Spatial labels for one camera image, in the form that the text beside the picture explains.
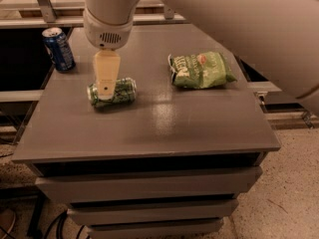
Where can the green chip bag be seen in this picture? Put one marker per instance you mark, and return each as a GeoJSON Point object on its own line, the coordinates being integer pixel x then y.
{"type": "Point", "coordinates": [200, 71]}

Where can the grey drawer cabinet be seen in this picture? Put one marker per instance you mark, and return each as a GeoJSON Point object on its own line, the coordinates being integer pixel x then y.
{"type": "Point", "coordinates": [172, 162]}

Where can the green soda can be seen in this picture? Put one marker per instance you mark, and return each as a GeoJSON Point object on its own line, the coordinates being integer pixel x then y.
{"type": "Point", "coordinates": [125, 92]}

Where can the blue soda can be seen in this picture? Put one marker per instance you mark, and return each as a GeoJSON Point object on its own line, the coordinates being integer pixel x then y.
{"type": "Point", "coordinates": [56, 42]}

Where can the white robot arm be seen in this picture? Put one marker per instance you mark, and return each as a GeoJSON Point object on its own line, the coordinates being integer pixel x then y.
{"type": "Point", "coordinates": [278, 38]}

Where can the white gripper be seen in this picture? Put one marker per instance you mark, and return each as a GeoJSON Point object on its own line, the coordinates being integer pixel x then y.
{"type": "Point", "coordinates": [107, 33]}

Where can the metal railing frame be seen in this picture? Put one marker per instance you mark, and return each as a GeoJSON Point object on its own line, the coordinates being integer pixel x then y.
{"type": "Point", "coordinates": [18, 14]}

